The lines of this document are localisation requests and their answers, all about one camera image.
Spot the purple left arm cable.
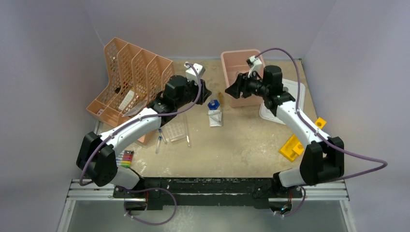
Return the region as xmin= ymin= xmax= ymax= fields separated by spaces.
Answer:
xmin=79 ymin=61 xmax=203 ymax=226

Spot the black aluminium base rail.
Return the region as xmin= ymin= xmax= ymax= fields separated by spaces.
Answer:
xmin=64 ymin=176 xmax=350 ymax=212

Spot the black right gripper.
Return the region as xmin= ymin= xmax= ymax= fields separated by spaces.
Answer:
xmin=225 ymin=71 xmax=269 ymax=100

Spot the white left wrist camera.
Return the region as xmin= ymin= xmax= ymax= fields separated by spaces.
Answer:
xmin=184 ymin=62 xmax=205 ymax=84

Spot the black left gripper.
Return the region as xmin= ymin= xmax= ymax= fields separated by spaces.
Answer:
xmin=175 ymin=77 xmax=210 ymax=109

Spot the clay triangle in bag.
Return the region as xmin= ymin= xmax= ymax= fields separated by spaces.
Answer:
xmin=208 ymin=110 xmax=223 ymax=127

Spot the blue capped tube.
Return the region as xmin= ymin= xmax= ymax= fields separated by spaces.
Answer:
xmin=155 ymin=136 xmax=162 ymax=154
xmin=158 ymin=128 xmax=167 ymax=144

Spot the clear plastic well plate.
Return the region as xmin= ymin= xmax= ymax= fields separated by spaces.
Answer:
xmin=165 ymin=114 xmax=187 ymax=142

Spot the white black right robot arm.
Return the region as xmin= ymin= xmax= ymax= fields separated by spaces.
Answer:
xmin=225 ymin=65 xmax=344 ymax=197

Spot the colored marker pack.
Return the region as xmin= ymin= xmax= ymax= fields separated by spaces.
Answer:
xmin=116 ymin=150 xmax=134 ymax=168

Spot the pink plastic bin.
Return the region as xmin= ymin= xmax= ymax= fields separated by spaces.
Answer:
xmin=220 ymin=49 xmax=263 ymax=108

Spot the yellow test tube rack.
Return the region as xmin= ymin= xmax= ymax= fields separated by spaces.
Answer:
xmin=278 ymin=117 xmax=327 ymax=163

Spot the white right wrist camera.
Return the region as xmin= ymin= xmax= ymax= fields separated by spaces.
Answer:
xmin=246 ymin=56 xmax=263 ymax=79

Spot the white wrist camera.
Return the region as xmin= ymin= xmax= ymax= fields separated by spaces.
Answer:
xmin=184 ymin=62 xmax=205 ymax=84
xmin=246 ymin=56 xmax=263 ymax=79

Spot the brown bristle tube brush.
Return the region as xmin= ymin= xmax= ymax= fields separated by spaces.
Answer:
xmin=218 ymin=92 xmax=224 ymax=124

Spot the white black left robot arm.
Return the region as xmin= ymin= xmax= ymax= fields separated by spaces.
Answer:
xmin=76 ymin=75 xmax=212 ymax=198

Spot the white plastic bin lid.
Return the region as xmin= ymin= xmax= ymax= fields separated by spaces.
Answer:
xmin=259 ymin=79 xmax=306 ymax=125

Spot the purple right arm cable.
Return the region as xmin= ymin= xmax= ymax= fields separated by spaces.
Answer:
xmin=246 ymin=48 xmax=388 ymax=218

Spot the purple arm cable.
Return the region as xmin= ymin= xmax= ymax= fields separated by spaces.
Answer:
xmin=79 ymin=61 xmax=203 ymax=226
xmin=246 ymin=48 xmax=388 ymax=218

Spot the orange perforated file organizer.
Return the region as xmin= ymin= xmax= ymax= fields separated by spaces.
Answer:
xmin=87 ymin=37 xmax=175 ymax=127

